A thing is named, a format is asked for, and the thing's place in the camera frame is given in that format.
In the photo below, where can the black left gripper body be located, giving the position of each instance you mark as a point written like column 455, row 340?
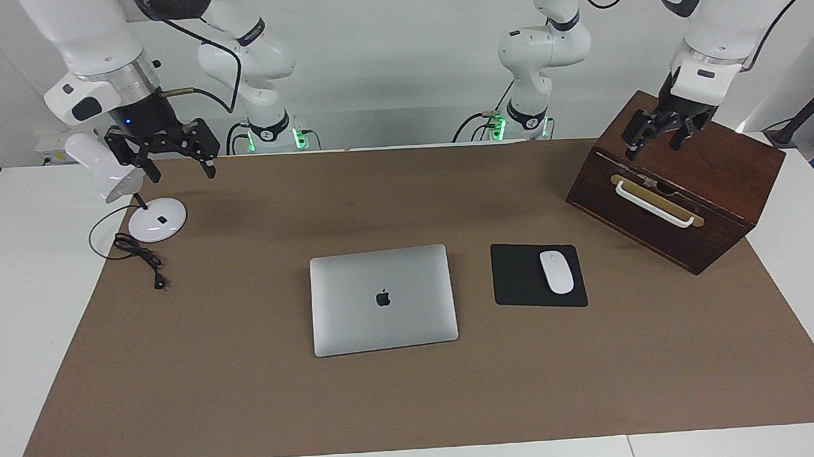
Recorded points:
column 666, row 114

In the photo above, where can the grey laptop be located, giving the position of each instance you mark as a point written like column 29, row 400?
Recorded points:
column 356, row 320

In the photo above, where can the white power strip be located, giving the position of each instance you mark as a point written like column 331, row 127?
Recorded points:
column 50, row 153

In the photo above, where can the black mouse pad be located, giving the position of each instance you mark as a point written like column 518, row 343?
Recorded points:
column 516, row 279

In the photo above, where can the white desk lamp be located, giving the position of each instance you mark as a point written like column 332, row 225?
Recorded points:
column 159, row 222

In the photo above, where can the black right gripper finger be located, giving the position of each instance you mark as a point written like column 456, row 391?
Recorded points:
column 130, row 150
column 204, row 142

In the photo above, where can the dark wooden box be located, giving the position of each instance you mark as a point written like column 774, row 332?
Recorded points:
column 720, row 173

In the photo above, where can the white computer mouse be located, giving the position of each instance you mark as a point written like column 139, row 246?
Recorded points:
column 557, row 273

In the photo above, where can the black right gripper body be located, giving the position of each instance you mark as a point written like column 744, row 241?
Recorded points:
column 144, row 120

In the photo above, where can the black tripod stand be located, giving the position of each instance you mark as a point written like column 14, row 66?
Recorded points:
column 787, row 133

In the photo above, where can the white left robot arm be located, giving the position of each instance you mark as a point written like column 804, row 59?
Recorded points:
column 734, row 8

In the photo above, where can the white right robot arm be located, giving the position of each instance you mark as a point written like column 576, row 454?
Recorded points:
column 89, row 29

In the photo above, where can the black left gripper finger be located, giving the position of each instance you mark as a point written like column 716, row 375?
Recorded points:
column 683, row 134
column 639, row 128

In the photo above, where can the brown table mat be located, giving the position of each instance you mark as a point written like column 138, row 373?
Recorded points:
column 249, row 400

